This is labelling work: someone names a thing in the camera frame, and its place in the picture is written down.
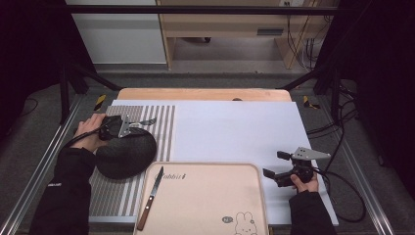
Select thin black floor cable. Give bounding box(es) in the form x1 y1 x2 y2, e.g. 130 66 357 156
19 97 39 118

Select grey striped placemat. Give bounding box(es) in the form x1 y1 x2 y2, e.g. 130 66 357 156
88 105 176 219

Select fork with wooden handle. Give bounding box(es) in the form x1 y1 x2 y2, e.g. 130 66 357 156
129 117 158 129

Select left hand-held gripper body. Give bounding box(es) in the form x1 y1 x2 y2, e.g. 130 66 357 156
97 114 132 142

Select black horizontal frame bar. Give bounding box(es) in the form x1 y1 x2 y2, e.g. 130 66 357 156
65 4 341 16

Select right hand-held gripper cable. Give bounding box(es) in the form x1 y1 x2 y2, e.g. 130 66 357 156
312 165 367 223

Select black metal stand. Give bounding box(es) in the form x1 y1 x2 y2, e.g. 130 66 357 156
58 62 123 125
277 63 344 123

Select black round plate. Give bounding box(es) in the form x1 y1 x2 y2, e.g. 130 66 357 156
95 126 159 180

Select person's left hand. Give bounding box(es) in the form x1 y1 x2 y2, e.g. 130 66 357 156
72 113 111 154

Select white table cover sheet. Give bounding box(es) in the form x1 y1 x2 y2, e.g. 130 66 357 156
88 99 340 227

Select cables under wooden desk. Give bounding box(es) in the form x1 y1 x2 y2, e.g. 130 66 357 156
285 14 327 71

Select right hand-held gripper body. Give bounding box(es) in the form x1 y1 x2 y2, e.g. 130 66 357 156
275 146 332 189

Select aluminium floor rail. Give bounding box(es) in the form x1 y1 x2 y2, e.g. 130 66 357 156
0 94 85 235
317 96 397 235

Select person's right hand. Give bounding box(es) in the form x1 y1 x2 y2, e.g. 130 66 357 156
289 170 320 194

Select white power strip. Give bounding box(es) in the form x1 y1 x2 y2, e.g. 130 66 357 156
278 0 306 8

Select black floor cables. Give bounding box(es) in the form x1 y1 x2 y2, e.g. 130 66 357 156
306 81 360 140

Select light wooden desk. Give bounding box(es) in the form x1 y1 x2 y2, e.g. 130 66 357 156
156 0 341 71

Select knife with wooden handle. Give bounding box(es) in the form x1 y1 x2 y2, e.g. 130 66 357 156
136 165 165 232

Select yellow black floor tape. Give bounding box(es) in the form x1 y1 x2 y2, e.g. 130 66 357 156
302 95 321 111
93 94 108 112

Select black curtain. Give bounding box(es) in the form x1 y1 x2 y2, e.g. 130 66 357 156
314 0 415 197
0 0 96 138

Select beige tray with rabbit print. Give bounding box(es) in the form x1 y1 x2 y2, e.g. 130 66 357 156
132 161 270 235

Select white cabinet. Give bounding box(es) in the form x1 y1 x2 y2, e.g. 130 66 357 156
65 0 168 65

